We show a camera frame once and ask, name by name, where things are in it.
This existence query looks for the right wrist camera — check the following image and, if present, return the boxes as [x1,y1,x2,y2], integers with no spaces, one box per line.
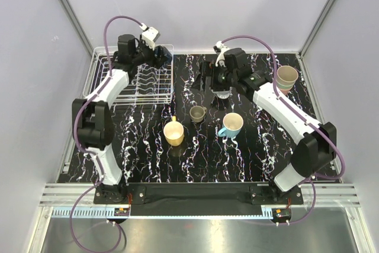
[213,41,230,68]

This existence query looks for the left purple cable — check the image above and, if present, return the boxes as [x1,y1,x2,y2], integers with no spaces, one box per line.
[68,15,146,252]

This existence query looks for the black marble pattern mat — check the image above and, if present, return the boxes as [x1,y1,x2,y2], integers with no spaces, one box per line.
[56,53,340,183]

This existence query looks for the orange connector box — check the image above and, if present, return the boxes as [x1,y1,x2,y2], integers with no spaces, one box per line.
[273,208,292,220]
[114,207,130,216]

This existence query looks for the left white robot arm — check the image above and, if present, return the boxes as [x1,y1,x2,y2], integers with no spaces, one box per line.
[72,34,172,203]

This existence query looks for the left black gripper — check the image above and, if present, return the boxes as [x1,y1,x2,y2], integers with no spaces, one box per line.
[132,35,169,69]

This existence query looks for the light blue cup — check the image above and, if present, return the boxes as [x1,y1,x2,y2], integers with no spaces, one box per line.
[217,113,243,138]

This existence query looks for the pink plastic cup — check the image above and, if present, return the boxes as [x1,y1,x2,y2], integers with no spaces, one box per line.
[278,87,292,95]

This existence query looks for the left orange connector box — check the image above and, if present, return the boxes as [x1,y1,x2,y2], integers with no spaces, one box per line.
[114,207,130,216]

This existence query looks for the dark blue mug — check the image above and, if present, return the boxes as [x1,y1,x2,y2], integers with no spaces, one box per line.
[162,47,172,64]

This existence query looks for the white grey mug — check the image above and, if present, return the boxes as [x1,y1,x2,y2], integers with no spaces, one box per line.
[214,91,231,100]

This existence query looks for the white wire dish rack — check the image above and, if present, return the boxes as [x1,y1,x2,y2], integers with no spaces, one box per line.
[83,44,174,106]

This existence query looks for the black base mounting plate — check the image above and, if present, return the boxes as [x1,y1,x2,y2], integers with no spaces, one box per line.
[94,182,304,206]

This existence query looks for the mint green cup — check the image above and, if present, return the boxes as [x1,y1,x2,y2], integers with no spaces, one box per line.
[277,82,294,90]

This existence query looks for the purple cable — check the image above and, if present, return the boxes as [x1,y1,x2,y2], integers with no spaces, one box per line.
[68,15,146,252]
[221,34,346,226]

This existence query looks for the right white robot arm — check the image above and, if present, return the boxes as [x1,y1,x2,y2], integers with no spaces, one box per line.
[192,47,336,204]

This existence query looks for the beige small mug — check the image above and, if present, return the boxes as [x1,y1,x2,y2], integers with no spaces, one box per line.
[189,105,207,123]

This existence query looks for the tan beige tall cup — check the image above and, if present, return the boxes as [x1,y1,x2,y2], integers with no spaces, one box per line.
[277,65,298,85]

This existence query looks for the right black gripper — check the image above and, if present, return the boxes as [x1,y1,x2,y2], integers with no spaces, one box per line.
[191,61,237,92]

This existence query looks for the yellow cup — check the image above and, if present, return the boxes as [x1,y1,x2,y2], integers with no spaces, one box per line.
[163,116,184,146]

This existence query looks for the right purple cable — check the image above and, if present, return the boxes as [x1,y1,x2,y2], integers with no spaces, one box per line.
[221,34,346,226]

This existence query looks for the slotted cable duct rail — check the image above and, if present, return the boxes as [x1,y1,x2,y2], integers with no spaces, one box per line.
[52,206,273,220]

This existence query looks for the right orange connector box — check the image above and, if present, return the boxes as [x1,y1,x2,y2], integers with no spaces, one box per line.
[273,208,292,220]

